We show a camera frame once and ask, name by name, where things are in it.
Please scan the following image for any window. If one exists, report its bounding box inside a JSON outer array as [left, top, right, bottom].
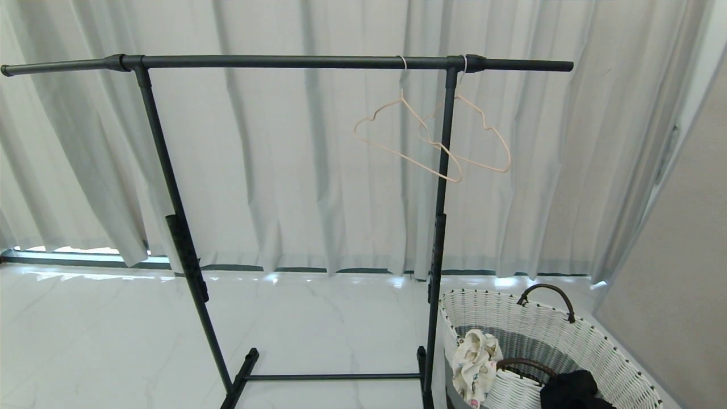
[[0, 245, 171, 270]]

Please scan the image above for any black clothes rack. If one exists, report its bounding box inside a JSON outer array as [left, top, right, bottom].
[[0, 54, 574, 409]]

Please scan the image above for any white laundry basket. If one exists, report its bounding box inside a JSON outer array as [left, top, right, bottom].
[[438, 283, 664, 409]]

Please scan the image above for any cream printed garment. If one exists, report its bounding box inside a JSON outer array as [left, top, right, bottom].
[[452, 328, 504, 408]]

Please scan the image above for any black garment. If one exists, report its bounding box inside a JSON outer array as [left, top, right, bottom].
[[540, 369, 617, 409]]

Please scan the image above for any pink clothes hanger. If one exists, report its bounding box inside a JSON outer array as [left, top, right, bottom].
[[419, 71, 512, 174], [353, 71, 463, 183]]

